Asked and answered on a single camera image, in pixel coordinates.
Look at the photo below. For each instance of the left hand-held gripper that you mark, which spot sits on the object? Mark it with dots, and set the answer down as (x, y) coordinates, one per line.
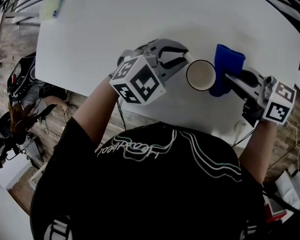
(139, 81)

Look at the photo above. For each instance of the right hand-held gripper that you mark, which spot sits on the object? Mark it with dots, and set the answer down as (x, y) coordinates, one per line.
(277, 109)

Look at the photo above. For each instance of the blue cloth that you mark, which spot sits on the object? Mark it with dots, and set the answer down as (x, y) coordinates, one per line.
(228, 59)

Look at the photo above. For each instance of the white mug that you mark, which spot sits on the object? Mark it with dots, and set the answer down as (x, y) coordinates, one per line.
(201, 75)

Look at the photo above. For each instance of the person's right forearm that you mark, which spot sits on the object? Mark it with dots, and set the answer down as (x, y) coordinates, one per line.
(260, 149)

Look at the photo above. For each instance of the person's left forearm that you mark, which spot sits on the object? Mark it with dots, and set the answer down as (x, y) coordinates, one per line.
(94, 109)

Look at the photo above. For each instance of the white cardboard box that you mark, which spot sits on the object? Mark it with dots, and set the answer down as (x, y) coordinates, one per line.
(293, 189)

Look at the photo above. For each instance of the white tube with blue cap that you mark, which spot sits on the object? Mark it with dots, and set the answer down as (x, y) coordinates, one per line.
(58, 9)

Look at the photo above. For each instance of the person's black printed t-shirt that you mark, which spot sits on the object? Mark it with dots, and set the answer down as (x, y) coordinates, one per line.
(144, 191)

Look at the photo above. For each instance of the red box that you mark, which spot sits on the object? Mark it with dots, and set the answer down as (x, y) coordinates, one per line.
(274, 212)

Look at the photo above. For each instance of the white side table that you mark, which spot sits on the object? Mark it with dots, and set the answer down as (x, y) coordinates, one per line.
(2, 209)

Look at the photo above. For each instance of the black camera equipment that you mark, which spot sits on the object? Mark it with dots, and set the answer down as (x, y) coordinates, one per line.
(0, 144)

